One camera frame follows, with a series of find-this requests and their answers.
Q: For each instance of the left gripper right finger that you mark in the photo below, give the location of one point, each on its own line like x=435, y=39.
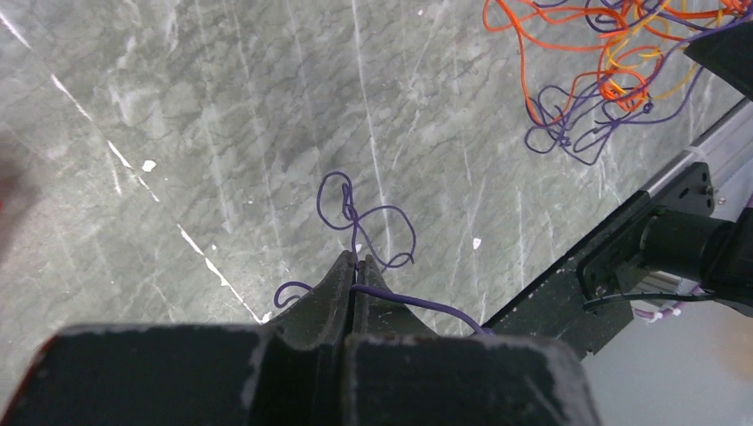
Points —
x=476, y=380

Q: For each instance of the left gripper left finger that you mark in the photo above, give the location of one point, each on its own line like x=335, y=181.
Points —
x=284, y=372

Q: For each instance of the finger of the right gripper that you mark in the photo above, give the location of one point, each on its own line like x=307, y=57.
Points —
x=726, y=53

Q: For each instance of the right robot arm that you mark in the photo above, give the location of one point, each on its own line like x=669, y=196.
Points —
x=715, y=253

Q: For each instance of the black aluminium base frame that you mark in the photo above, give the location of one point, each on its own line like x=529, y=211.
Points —
x=585, y=298

